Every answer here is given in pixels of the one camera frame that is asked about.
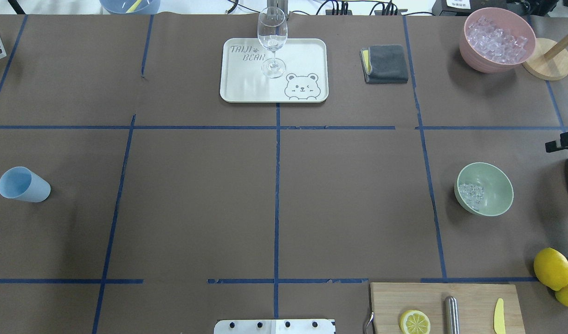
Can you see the light blue plastic cup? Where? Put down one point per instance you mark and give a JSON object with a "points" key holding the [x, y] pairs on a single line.
{"points": [[24, 185]]}

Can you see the clear wine glass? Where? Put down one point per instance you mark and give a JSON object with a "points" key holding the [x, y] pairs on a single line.
{"points": [[272, 33]]}

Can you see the wooden cutting board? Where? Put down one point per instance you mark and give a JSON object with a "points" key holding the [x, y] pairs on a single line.
{"points": [[476, 305]]}

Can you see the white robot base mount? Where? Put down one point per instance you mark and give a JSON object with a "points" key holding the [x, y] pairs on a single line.
{"points": [[276, 326]]}

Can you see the lemon half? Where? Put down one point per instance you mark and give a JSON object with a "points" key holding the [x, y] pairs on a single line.
{"points": [[414, 321]]}

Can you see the steel muddler rod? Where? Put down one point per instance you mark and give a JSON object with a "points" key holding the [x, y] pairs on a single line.
{"points": [[451, 315]]}

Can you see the yellow plastic knife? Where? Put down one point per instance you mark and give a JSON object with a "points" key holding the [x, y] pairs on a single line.
{"points": [[498, 317]]}

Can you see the grey folded cloth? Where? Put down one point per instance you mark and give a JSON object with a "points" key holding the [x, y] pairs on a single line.
{"points": [[384, 64]]}

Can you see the green ceramic bowl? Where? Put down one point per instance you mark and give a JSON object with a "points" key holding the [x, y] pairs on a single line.
{"points": [[498, 190]]}

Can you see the white bear serving tray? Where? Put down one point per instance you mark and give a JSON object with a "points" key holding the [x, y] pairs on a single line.
{"points": [[305, 80]]}

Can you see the blue plastic basin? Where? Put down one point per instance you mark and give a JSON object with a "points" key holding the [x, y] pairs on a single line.
{"points": [[144, 7]]}

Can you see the pink bowl of ice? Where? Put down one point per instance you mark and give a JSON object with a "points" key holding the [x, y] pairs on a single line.
{"points": [[495, 40]]}

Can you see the wooden cup stand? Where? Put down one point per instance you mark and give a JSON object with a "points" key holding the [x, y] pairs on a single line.
{"points": [[549, 61]]}

